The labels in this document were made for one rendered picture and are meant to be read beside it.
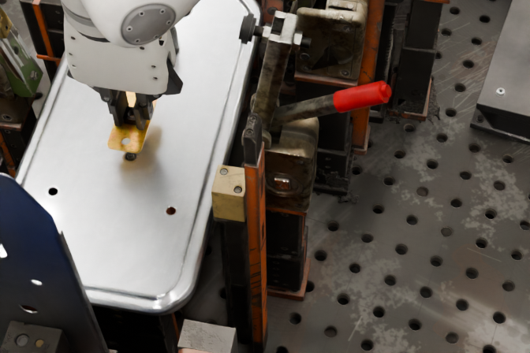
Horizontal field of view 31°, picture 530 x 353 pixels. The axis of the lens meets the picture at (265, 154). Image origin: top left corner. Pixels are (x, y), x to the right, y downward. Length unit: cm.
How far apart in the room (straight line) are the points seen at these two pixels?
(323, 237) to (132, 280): 42
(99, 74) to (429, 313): 58
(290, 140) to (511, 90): 52
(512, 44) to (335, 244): 41
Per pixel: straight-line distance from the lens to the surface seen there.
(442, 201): 139
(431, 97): 148
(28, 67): 114
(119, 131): 104
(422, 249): 134
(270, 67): 89
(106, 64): 94
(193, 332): 74
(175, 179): 104
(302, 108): 96
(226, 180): 96
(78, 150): 107
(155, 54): 92
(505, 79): 145
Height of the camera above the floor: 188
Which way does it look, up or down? 57 degrees down
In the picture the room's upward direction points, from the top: 1 degrees counter-clockwise
